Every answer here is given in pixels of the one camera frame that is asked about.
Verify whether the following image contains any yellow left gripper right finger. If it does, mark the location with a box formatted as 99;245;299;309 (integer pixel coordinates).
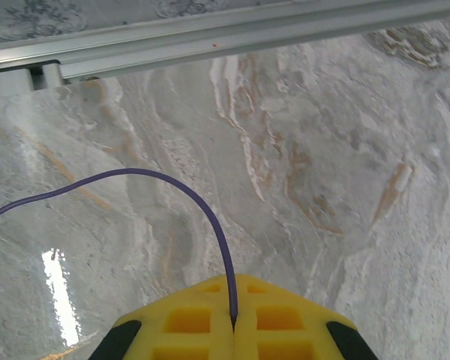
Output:
232;274;380;360

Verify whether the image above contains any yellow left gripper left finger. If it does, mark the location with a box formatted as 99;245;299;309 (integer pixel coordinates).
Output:
88;274;236;360

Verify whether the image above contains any purple cable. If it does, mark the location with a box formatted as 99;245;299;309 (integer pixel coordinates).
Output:
0;167;239;328

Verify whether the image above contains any aluminium table edge rail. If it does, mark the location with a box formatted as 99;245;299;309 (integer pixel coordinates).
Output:
0;0;450;99

